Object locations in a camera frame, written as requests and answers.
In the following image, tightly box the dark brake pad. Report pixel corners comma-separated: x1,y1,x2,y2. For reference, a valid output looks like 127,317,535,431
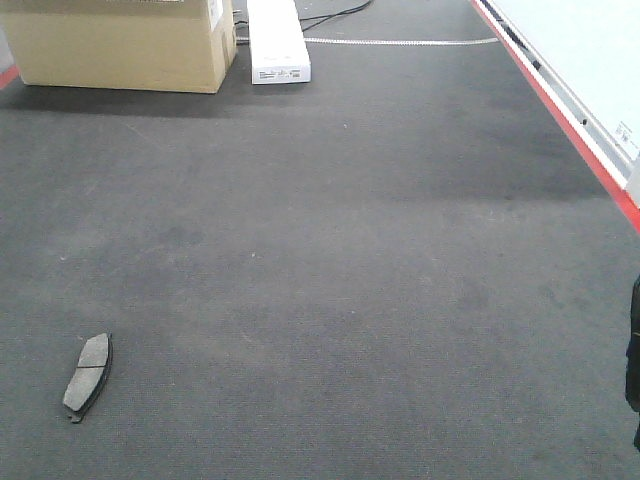
62,333,113,424

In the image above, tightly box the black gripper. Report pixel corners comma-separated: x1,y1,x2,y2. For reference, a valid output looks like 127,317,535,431
624,273,640,451

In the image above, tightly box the red conveyor frame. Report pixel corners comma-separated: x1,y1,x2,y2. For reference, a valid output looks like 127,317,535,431
0,0,640,234

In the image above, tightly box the long white box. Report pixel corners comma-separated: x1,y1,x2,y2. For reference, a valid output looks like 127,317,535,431
247,0,311,85

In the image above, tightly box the cardboard box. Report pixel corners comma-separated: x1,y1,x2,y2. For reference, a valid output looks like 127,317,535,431
1,1,236,94

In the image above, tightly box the dark grey conveyor belt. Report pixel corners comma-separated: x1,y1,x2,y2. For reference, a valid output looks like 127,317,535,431
1,1,639,479

